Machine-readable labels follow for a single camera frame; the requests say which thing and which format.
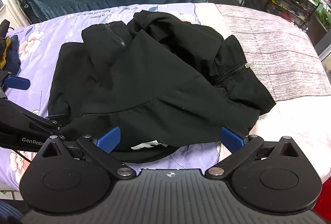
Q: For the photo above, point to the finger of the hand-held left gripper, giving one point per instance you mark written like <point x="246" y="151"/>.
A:
<point x="18" y="83"/>
<point x="59" y="124"/>

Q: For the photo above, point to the purple floral bedsheet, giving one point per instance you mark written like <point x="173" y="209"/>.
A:
<point x="38" y="40"/>

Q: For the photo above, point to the black and olive garment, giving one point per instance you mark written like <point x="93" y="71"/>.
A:
<point x="3" y="43"/>

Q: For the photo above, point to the green potted plant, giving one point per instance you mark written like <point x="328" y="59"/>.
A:
<point x="324" y="17"/>

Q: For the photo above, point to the red plastic object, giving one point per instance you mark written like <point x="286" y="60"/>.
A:
<point x="324" y="212"/>

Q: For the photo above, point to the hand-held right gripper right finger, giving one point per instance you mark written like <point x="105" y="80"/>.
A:
<point x="232" y="139"/>

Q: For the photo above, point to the black zip jacket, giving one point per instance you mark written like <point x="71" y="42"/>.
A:
<point x="144" y="71"/>

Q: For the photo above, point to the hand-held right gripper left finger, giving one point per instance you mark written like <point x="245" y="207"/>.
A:
<point x="108" y="139"/>

